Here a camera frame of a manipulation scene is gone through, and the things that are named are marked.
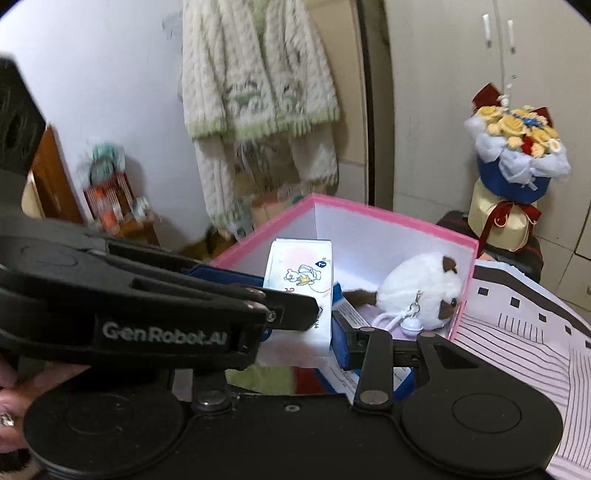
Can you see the beige wardrobe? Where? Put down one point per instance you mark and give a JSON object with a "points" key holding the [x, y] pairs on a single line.
{"points": [[438, 92]]}

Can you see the black clothes rack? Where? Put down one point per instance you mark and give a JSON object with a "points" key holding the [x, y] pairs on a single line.
{"points": [[371, 115]]}

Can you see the brown wooden cabinet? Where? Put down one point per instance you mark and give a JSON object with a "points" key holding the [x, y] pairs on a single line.
{"points": [[51, 184]]}

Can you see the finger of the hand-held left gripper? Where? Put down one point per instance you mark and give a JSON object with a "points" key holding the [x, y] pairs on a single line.
{"points": [[295, 314], [221, 277]]}

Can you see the person's left hand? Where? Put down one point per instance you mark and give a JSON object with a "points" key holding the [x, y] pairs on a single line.
{"points": [[14, 392]]}

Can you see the beige wooden board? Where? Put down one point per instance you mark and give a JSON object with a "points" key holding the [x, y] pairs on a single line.
{"points": [[351, 92]]}

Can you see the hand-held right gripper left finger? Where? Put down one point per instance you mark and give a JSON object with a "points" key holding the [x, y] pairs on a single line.
{"points": [[210, 387]]}

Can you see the blue packet with white label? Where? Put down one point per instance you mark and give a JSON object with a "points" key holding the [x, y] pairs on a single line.
{"points": [[341, 378]]}

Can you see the crochet flower bouquet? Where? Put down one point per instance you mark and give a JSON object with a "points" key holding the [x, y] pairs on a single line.
{"points": [[508, 166]]}

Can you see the white plush toy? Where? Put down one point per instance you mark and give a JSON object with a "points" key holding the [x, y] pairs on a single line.
{"points": [[415, 281]]}

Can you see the striped table cloth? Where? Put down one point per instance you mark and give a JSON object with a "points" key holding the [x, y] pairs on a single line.
{"points": [[531, 346]]}

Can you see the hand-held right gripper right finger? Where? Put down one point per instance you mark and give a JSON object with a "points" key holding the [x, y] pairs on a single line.
{"points": [[339, 341]]}

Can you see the cream knitted cardigan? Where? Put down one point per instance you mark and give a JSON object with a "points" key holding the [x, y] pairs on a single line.
{"points": [[258, 83]]}

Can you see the pink cardboard box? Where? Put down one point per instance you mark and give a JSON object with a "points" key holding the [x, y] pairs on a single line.
{"points": [[392, 221]]}

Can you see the white tissue pack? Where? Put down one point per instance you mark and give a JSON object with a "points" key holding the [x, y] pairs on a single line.
{"points": [[300, 263]]}

